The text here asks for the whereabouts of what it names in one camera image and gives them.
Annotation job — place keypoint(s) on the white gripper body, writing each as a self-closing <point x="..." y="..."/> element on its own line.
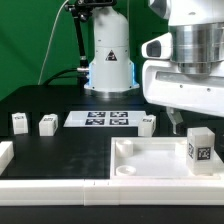
<point x="164" y="85"/>

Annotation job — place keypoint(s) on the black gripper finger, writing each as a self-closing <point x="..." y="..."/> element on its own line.
<point x="176" y="120"/>

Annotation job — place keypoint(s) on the white square tabletop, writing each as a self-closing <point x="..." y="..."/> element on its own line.
<point x="155" y="158"/>

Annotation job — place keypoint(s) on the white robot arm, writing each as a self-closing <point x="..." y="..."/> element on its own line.
<point x="183" y="68"/>

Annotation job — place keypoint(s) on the white AprilTag base sheet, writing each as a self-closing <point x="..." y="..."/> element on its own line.
<point x="103" y="118"/>

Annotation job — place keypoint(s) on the white U-shaped fence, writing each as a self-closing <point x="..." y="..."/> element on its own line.
<point x="112" y="192"/>

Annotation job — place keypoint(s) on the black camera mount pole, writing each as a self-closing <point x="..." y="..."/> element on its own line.
<point x="81" y="11"/>

